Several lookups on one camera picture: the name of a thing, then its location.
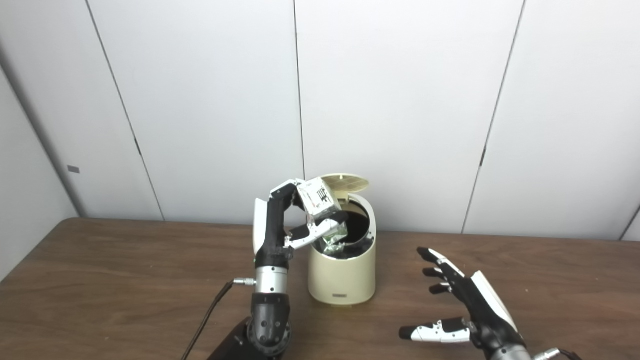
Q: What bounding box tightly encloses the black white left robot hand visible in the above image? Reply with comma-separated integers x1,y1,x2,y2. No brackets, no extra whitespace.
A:
252,179,349,268

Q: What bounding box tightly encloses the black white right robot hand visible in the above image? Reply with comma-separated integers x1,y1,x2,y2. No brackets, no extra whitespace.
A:
399,247,527,357

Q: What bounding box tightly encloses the white green milk carton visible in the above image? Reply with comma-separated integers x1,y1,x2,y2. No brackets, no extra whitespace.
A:
296,177,349,257

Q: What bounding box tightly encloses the cream-colored bin body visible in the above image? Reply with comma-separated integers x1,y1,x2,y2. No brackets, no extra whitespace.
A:
307,193,377,306

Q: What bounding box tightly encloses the cream round bin lid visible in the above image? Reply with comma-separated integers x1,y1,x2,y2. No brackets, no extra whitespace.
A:
320,173,370,201

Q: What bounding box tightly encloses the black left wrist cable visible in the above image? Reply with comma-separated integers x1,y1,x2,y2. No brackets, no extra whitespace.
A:
181,278,257,360

